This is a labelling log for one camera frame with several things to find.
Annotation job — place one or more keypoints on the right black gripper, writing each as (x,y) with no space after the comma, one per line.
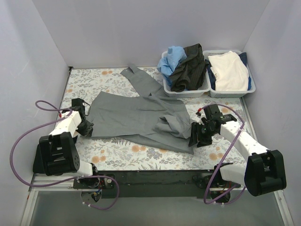
(200,134)

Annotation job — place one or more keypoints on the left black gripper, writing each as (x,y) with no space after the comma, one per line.
(87,128)

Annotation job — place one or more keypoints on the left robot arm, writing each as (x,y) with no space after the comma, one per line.
(57,154)

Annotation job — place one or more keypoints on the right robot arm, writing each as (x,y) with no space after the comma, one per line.
(265,170)

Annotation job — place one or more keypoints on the light blue shirt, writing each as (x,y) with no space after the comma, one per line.
(169,62)

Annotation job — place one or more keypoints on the dark striped shirt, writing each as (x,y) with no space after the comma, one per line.
(190,73)

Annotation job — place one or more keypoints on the aluminium frame rail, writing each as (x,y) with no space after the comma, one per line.
(47,184)

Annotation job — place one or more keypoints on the cream white folded shirt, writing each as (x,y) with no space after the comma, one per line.
(231,73)

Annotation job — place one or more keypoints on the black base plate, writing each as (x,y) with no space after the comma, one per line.
(160,183)

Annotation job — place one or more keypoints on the black folded shirt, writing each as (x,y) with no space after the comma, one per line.
(38,163)

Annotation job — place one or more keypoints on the left white plastic basket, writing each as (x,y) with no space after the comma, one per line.
(187,93)

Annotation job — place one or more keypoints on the grey long sleeve shirt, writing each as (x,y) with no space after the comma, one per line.
(152,118)

